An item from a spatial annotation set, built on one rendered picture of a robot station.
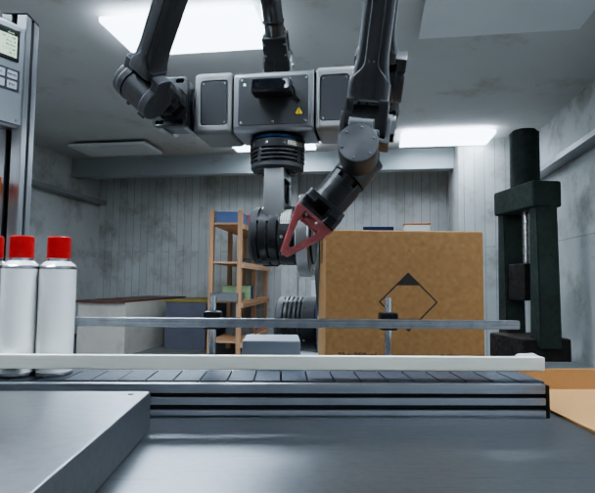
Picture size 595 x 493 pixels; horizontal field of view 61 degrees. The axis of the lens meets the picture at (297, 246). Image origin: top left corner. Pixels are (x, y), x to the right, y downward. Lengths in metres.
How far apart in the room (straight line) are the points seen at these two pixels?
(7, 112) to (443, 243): 0.82
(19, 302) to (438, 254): 0.71
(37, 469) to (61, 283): 0.41
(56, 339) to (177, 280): 8.57
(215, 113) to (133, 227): 8.56
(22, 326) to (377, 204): 8.15
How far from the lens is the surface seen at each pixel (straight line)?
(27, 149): 1.06
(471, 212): 7.54
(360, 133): 0.72
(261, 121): 1.24
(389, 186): 8.83
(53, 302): 0.82
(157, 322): 0.83
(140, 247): 9.69
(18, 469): 0.46
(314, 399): 0.74
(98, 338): 7.38
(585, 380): 1.07
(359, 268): 0.96
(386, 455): 0.61
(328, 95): 1.23
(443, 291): 0.99
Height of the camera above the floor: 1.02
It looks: 4 degrees up
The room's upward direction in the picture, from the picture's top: 1 degrees clockwise
